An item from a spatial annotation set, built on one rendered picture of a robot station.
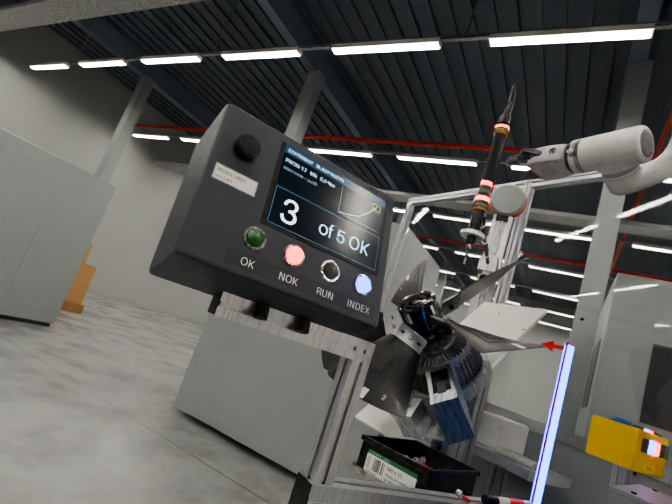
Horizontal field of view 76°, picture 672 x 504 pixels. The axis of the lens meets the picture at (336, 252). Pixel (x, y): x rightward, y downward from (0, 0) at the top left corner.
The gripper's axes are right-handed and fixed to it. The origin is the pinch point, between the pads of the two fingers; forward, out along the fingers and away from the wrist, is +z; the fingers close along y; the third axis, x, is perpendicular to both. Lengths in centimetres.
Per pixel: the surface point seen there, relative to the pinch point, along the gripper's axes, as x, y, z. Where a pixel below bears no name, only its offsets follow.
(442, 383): -63, -3, 4
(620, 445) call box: -63, 21, -28
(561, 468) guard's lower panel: -79, 69, 10
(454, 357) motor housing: -56, 5, 10
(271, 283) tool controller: -57, -73, -35
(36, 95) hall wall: 265, -329, 1228
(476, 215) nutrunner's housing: -14.9, -2.2, 9.2
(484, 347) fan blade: -52, -11, -12
